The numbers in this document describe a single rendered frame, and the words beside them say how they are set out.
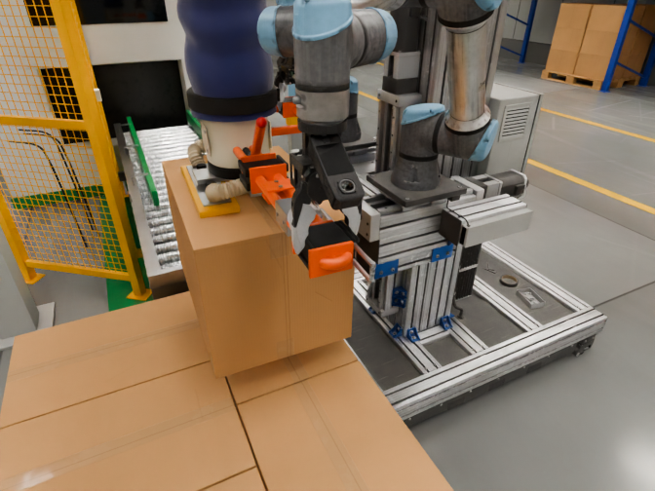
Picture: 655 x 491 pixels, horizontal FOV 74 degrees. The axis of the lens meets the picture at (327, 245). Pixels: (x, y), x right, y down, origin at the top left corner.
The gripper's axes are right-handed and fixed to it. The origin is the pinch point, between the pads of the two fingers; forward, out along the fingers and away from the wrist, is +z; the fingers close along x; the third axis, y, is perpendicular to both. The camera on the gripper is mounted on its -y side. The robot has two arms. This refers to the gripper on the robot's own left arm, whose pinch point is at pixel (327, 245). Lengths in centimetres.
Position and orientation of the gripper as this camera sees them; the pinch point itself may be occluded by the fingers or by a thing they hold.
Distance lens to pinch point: 71.1
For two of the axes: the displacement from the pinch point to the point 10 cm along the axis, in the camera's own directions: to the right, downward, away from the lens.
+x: -9.2, 2.0, -3.5
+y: -4.0, -4.8, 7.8
